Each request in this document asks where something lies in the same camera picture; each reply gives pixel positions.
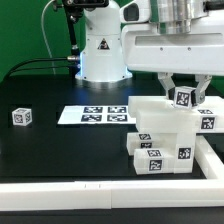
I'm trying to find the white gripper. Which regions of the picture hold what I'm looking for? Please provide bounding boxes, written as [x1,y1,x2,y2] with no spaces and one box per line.
[120,0,224,104]

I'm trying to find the white chair nut cube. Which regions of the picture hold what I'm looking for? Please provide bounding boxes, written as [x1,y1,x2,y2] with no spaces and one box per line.
[12,108,32,126]

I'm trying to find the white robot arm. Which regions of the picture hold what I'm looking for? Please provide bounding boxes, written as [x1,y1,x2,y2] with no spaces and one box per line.
[79,0,224,103]

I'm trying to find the flat white chair back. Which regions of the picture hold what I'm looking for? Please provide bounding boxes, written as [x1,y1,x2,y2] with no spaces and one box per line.
[58,105,136,125]

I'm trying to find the white obstacle fence wall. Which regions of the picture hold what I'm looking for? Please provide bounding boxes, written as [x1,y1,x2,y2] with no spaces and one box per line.
[0,136,224,211]

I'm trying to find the black cables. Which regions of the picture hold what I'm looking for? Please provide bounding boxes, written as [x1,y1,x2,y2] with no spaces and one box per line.
[1,55,81,83]

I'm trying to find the black camera stand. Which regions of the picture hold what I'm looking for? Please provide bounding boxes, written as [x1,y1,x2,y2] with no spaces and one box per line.
[53,0,109,76]

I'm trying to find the grey cable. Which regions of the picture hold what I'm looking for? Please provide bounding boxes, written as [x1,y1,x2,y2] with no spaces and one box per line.
[40,0,58,76]

